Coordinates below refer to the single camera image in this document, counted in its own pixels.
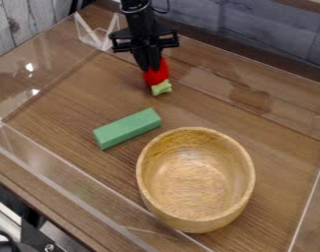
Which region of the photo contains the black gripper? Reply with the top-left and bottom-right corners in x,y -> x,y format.
109,25 -> 180,71

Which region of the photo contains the red plush strawberry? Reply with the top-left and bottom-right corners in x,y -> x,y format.
142,58 -> 173,96

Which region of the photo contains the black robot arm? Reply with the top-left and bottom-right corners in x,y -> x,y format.
109,0 -> 180,72

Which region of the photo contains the green foam block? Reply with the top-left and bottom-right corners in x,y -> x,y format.
93,108 -> 162,150

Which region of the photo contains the wooden bowl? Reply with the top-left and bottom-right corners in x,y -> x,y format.
135,127 -> 256,233

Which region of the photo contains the clear acrylic enclosure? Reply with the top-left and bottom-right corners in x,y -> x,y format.
0,20 -> 320,252

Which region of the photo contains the black mount bracket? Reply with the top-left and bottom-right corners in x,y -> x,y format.
19,220 -> 66,252

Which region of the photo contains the black cable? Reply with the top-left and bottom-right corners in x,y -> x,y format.
0,229 -> 22,252

